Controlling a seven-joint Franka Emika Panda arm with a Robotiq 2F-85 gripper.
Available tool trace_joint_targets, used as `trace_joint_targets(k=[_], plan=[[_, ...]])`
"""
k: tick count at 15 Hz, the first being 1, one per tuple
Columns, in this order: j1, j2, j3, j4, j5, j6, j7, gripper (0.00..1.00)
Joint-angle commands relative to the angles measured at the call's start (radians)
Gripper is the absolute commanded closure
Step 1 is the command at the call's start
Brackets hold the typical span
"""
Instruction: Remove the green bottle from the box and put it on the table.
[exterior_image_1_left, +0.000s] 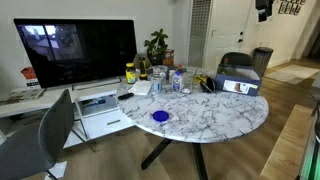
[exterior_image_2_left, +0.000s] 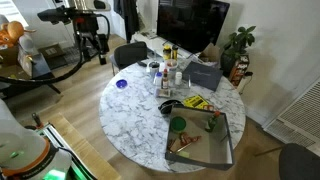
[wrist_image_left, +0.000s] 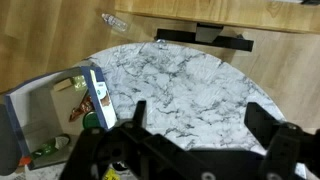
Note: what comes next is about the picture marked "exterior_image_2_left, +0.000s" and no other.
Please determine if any green bottle with red cap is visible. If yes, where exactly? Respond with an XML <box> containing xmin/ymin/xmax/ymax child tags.
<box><xmin>204</xmin><ymin>110</ymin><xmax>222</xmax><ymax>134</ymax></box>

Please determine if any hot sauce bottle red cap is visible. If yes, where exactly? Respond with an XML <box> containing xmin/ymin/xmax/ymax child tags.
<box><xmin>161</xmin><ymin>68</ymin><xmax>170</xmax><ymax>90</ymax></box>

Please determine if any clear bottle blue cap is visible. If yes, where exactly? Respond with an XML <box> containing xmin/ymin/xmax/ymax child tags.
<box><xmin>152</xmin><ymin>71</ymin><xmax>164</xmax><ymax>87</ymax></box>

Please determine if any yellow vitamin bottle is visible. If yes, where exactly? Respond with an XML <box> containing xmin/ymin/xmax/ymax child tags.
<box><xmin>162</xmin><ymin>44</ymin><xmax>172</xmax><ymax>61</ymax></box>

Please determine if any grey box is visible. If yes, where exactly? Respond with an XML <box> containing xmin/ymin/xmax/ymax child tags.
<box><xmin>182</xmin><ymin>60</ymin><xmax>224</xmax><ymax>92</ymax></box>

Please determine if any grey-blue cardboard box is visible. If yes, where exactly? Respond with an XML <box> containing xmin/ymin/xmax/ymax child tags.
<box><xmin>164</xmin><ymin>106</ymin><xmax>235</xmax><ymax>171</ymax></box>

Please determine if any flat cardboard box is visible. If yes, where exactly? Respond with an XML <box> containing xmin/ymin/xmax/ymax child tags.
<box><xmin>36</xmin><ymin>42</ymin><xmax>68</xmax><ymax>70</ymax></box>

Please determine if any open cardboard box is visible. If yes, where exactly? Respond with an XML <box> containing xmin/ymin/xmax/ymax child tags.
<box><xmin>0</xmin><ymin>44</ymin><xmax>35</xmax><ymax>80</ymax></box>

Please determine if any black round pouch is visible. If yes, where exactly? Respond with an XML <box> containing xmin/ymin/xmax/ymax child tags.
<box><xmin>157</xmin><ymin>98</ymin><xmax>184</xmax><ymax>116</ymax></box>

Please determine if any clear acrylic tray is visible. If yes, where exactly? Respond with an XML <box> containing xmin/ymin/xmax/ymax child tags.
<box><xmin>153</xmin><ymin>74</ymin><xmax>192</xmax><ymax>99</ymax></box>

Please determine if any clear plastic cup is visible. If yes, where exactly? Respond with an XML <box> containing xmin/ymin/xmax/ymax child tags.
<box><xmin>164</xmin><ymin>58</ymin><xmax>180</xmax><ymax>80</ymax></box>

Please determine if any yellow thank-you packet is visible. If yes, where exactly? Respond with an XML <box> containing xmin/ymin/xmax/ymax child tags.
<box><xmin>182</xmin><ymin>94</ymin><xmax>211</xmax><ymax>111</ymax></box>

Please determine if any green round lid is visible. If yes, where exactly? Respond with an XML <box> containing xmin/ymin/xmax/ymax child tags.
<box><xmin>170</xmin><ymin>115</ymin><xmax>188</xmax><ymax>134</ymax></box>

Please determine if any blue round lid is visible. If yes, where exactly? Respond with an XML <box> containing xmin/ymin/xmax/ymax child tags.
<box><xmin>115</xmin><ymin>78</ymin><xmax>129</xmax><ymax>90</ymax></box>

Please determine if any white TV stand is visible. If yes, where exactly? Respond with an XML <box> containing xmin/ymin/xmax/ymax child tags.
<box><xmin>131</xmin><ymin>29</ymin><xmax>201</xmax><ymax>65</ymax></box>

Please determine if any dark grey chair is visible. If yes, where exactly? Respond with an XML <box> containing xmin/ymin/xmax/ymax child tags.
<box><xmin>278</xmin><ymin>142</ymin><xmax>320</xmax><ymax>180</ymax></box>
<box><xmin>109</xmin><ymin>41</ymin><xmax>149</xmax><ymax>76</ymax></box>

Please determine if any red sauce packet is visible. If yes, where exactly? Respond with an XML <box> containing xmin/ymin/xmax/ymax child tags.
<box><xmin>202</xmin><ymin>103</ymin><xmax>216</xmax><ymax>112</ymax></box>

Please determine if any brown paper bag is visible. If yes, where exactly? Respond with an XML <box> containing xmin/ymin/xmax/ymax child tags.
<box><xmin>198</xmin><ymin>42</ymin><xmax>221</xmax><ymax>64</ymax></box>

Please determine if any yellow-green sticky note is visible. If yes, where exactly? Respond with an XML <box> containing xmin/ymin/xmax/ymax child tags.
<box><xmin>176</xmin><ymin>150</ymin><xmax>191</xmax><ymax>159</ymax></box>

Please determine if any large black monitor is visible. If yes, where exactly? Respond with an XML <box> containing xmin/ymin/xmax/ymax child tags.
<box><xmin>156</xmin><ymin>0</ymin><xmax>231</xmax><ymax>55</ymax></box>

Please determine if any dark hanging jacket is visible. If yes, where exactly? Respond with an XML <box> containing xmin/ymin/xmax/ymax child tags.
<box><xmin>112</xmin><ymin>0</ymin><xmax>141</xmax><ymax>44</ymax></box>

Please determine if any orange printed carton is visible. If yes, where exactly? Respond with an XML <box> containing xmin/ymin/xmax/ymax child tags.
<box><xmin>228</xmin><ymin>54</ymin><xmax>251</xmax><ymax>87</ymax></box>

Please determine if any green potted plant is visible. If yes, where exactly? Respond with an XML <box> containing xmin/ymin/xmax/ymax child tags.
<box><xmin>220</xmin><ymin>25</ymin><xmax>257</xmax><ymax>76</ymax></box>

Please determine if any wooden robot platform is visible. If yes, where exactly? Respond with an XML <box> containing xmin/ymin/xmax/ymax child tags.
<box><xmin>49</xmin><ymin>112</ymin><xmax>122</xmax><ymax>180</ymax></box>

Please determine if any black low bench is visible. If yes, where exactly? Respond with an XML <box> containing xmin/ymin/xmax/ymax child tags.
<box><xmin>0</xmin><ymin>53</ymin><xmax>63</xmax><ymax>100</ymax></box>

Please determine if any orange stuffed toy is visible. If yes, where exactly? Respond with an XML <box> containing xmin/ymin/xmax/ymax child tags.
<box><xmin>0</xmin><ymin>20</ymin><xmax>37</xmax><ymax>48</ymax></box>

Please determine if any thick black cable hose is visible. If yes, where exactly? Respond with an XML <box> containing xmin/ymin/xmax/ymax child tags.
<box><xmin>0</xmin><ymin>13</ymin><xmax>112</xmax><ymax>87</ymax></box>

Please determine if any black camera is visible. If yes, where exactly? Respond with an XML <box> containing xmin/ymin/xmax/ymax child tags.
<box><xmin>36</xmin><ymin>5</ymin><xmax>78</xmax><ymax>25</ymax></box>

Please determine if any white wall vent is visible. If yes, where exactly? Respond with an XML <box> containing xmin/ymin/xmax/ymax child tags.
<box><xmin>262</xmin><ymin>77</ymin><xmax>320</xmax><ymax>158</ymax></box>

